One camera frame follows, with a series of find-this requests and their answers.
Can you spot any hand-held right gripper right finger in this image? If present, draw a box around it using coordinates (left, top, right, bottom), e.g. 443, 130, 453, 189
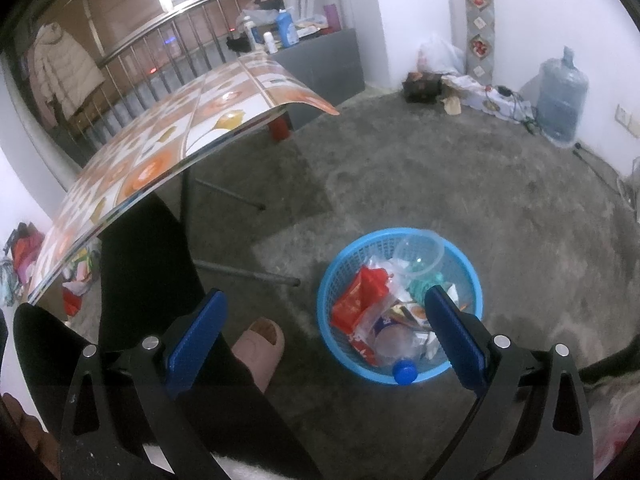
424, 285, 596, 480

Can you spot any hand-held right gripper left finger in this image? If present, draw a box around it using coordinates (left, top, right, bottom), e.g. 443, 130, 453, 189
59, 288, 228, 480

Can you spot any yellow biscuit packet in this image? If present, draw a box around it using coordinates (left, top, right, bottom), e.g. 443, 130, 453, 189
390, 300, 436, 331

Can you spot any clear cola bottle blue label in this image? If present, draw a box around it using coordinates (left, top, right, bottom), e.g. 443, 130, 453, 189
372, 315, 436, 386

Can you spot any blue plastic mesh basket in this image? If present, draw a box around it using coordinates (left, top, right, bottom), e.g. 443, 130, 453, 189
317, 229, 485, 385

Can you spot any clear plastic cup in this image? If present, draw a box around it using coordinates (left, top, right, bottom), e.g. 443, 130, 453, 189
394, 229, 445, 278

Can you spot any red white paper bag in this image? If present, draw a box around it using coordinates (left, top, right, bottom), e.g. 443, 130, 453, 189
331, 266, 401, 363

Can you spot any person's left hand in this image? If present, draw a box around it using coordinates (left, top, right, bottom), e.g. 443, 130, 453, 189
0, 392, 60, 480

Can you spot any pink slipper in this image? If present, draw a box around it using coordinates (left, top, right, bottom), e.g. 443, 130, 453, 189
231, 317, 286, 393

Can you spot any red gift bag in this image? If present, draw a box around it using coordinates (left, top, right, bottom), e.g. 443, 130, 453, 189
61, 280, 87, 317

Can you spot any pink fleece blanket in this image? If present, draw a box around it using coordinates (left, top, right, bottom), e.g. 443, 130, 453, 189
585, 370, 640, 480

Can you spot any pink orange cloth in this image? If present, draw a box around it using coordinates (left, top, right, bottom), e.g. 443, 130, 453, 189
10, 222, 48, 281

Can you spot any white cloth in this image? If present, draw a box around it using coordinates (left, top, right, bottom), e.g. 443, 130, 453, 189
442, 74, 533, 122

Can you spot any dark box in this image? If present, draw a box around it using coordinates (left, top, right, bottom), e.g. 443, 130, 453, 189
402, 71, 443, 105

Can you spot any large blue water jug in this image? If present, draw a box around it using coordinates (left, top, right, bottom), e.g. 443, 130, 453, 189
536, 46, 590, 143

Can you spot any white plastic bag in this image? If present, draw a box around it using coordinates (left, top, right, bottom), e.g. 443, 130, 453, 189
417, 34, 467, 78

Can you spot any grey cabinet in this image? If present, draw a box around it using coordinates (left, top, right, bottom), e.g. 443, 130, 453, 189
275, 27, 367, 128

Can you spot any beige hanging coat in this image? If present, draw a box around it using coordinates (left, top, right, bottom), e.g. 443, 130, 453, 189
27, 22, 106, 116

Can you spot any stainless steel railing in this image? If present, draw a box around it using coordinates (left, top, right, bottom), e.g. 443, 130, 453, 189
20, 0, 281, 151

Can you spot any grey floral patterned board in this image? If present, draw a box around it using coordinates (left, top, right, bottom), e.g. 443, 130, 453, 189
460, 0, 499, 87

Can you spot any blue detergent bottle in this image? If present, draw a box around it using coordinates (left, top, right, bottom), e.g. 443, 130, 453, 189
276, 7, 301, 48

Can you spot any metal table frame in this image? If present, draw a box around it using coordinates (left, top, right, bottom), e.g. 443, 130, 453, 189
180, 170, 301, 288

